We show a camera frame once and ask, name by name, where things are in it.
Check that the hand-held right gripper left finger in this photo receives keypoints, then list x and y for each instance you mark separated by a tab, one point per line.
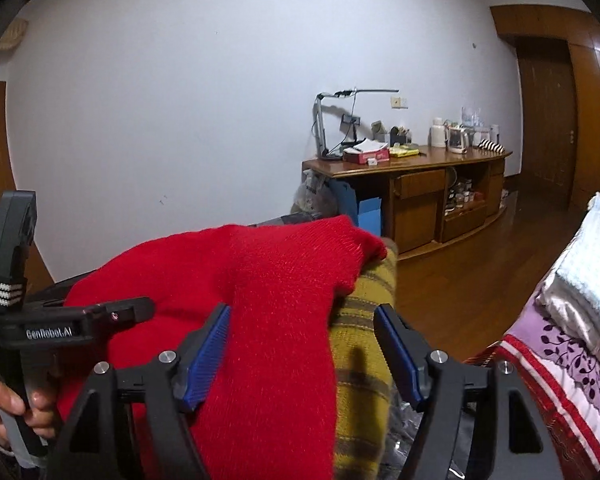
207	360

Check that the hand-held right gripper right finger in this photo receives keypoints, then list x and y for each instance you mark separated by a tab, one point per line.
400	360

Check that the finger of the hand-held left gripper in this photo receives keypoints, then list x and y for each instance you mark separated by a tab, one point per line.
130	310

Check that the red knit sweater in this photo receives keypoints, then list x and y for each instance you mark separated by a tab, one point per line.
260	310

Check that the person's left hand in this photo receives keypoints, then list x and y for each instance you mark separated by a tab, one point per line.
0	395

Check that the olive striped sweater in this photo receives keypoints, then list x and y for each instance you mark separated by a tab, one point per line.
360	310

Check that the wooden sideboard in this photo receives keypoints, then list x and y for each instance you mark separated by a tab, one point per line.
415	220

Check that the blue box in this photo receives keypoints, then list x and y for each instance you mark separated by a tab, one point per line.
367	215

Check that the row of small jars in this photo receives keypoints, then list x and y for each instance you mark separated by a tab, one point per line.
462	200

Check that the purple floral quilt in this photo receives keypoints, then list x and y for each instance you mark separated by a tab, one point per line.
580	360

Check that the white plastic bag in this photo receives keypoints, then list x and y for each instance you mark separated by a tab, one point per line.
312	200

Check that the red flat box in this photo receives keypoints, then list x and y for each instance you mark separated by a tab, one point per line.
360	158

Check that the yellow packet on cabinet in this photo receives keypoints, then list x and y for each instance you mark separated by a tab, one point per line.
404	151

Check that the white folded blanket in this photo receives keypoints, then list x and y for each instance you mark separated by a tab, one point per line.
585	260

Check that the white notebook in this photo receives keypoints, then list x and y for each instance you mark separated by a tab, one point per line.
367	146

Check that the black pen holder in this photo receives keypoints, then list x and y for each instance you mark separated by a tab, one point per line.
399	138

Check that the glass electric kettle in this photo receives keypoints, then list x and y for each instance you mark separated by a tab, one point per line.
458	141

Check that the white thermos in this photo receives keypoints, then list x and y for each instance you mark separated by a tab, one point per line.
438	135

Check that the striped pouch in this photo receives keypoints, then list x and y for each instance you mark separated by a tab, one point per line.
492	147

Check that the small black display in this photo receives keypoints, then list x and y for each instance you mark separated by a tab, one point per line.
351	120

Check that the folding desk lamp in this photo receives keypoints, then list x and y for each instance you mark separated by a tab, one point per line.
320	125

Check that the glass pitcher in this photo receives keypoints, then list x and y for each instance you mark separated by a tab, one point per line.
470	117

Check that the dark wooden door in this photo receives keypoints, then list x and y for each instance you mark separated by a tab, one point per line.
550	125

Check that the beige curtain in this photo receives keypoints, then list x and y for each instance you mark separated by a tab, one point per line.
10	35

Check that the wall socket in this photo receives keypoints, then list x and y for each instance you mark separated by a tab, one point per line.
399	103

